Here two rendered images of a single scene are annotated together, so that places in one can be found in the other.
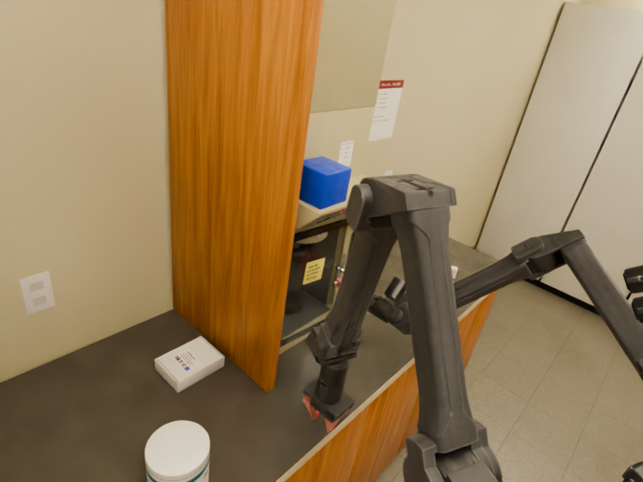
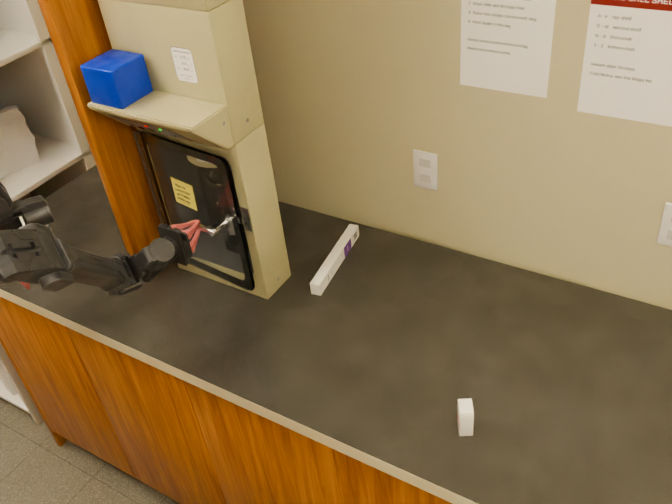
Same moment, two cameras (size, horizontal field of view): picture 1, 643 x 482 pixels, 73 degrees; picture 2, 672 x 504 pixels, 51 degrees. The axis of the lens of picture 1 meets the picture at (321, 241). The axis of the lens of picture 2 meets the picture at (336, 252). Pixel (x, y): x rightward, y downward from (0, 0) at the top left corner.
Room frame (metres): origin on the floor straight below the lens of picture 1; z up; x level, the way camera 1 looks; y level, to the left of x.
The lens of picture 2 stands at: (1.41, -1.49, 2.16)
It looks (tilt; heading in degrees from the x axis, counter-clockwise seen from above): 38 degrees down; 88
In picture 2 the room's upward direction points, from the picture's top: 7 degrees counter-clockwise
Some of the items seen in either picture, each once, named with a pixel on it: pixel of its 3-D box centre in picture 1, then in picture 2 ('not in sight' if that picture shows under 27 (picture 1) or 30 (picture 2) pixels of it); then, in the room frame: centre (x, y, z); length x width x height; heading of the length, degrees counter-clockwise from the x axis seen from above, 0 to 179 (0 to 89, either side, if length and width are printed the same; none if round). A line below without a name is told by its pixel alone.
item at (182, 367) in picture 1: (189, 362); not in sight; (0.93, 0.33, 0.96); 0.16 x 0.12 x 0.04; 143
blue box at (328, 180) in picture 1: (321, 182); (117, 78); (1.02, 0.02, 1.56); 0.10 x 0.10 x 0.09; 52
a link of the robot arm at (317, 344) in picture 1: (326, 344); (20, 207); (0.72, -0.05, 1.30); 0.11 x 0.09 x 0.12; 26
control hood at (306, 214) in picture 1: (340, 208); (160, 124); (1.10, -0.04, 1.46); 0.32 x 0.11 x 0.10; 142
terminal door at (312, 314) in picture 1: (317, 282); (197, 213); (1.12, -0.01, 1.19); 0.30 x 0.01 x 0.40; 138
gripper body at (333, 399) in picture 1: (330, 388); not in sight; (0.69, -0.07, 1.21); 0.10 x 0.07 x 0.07; 52
